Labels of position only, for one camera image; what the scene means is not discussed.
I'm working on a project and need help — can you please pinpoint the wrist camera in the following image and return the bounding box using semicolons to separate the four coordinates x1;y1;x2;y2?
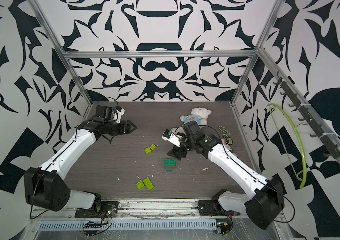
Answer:
161;129;183;147
93;106;125;123

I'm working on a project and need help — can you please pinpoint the black connector box right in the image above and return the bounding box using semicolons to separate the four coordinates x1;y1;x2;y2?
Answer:
215;222;232;236

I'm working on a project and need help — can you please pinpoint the green plastic hanger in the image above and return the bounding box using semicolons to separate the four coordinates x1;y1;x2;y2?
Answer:
267;103;307;189

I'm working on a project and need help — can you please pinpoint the green keychain cord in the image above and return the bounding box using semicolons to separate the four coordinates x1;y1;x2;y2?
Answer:
218;125;232;139

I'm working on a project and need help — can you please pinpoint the long lime lego brick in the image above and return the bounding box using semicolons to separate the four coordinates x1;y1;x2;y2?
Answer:
143;178;154;191

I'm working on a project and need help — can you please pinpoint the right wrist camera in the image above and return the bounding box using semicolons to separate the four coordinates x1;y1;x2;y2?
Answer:
161;129;183;147

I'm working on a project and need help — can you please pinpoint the black usb hub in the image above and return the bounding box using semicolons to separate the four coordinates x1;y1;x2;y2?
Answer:
83;222;103;231

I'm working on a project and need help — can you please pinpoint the dark green lego brick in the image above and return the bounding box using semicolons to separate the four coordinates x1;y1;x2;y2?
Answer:
164;160;176;168

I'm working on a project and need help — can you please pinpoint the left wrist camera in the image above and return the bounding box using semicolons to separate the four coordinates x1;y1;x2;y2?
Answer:
93;106;125;123

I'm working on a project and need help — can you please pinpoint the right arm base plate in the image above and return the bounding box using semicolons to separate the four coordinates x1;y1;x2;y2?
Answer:
197;189;241;217

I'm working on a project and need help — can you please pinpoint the black wall hook rail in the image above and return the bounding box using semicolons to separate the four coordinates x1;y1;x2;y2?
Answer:
274;72;340;159

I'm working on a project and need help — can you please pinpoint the white teddy bear blue shirt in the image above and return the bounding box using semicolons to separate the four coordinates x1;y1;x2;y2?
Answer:
180;108;212;128

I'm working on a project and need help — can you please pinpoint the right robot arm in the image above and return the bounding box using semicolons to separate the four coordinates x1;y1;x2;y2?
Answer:
162;121;288;230

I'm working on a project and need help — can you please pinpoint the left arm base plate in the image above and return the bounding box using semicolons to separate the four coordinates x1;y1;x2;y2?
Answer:
75;201;120;219

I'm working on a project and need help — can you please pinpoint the white slotted cable duct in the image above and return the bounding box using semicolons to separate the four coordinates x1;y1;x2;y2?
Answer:
38;219;217;231

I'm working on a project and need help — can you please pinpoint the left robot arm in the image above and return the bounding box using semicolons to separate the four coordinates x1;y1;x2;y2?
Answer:
24;120;137;212

